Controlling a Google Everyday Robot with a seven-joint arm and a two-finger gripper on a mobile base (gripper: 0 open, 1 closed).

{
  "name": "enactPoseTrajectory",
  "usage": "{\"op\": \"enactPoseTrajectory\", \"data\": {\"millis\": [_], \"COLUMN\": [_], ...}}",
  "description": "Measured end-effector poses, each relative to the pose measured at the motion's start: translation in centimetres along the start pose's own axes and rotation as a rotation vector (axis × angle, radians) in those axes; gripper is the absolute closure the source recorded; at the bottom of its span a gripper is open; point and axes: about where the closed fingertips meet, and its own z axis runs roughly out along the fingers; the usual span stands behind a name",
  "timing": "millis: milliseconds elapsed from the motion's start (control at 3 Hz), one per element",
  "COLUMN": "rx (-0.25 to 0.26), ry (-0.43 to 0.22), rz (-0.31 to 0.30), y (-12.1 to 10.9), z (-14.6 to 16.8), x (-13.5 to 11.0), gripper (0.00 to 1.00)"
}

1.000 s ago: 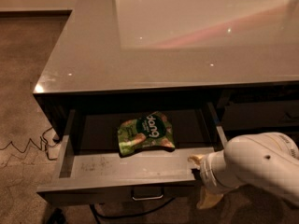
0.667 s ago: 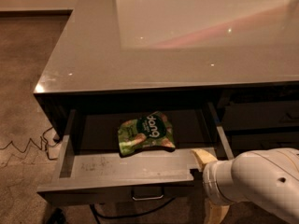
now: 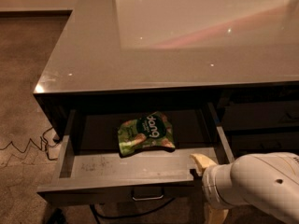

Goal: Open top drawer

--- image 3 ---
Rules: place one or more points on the green snack bag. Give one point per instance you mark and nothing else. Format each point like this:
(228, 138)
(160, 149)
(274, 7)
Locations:
(151, 132)

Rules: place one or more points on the dark cabinet with glossy top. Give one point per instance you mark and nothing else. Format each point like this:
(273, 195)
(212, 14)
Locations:
(190, 59)

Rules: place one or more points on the black object on floor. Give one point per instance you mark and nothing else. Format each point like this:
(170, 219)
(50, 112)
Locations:
(57, 217)

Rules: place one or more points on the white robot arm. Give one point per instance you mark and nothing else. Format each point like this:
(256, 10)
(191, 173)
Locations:
(269, 182)

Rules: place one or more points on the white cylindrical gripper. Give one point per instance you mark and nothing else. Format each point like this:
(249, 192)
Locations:
(210, 187)

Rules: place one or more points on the drawer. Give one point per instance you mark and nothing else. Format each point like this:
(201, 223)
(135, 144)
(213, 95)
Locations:
(90, 169)

